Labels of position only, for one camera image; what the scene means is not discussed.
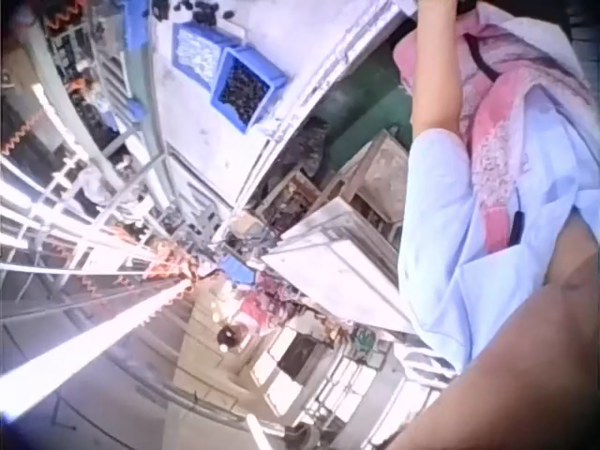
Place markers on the white metal cabinet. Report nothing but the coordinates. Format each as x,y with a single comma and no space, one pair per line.
337,267

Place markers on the wooden crate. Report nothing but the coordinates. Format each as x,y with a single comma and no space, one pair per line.
375,178

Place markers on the white workbench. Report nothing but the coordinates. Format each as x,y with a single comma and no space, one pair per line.
262,94

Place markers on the blue crate of dark parts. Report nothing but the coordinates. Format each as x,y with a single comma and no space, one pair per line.
244,89

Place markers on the blue crate of pale parts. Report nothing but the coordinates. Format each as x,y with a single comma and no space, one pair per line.
199,49

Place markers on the heap of black parts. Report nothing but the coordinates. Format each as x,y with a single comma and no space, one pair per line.
199,8

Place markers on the blue plastic bin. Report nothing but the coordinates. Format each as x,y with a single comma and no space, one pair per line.
133,42

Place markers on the metal shelf rack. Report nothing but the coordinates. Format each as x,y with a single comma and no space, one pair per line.
79,61

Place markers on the white metal frame rack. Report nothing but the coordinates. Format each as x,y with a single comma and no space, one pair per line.
94,225

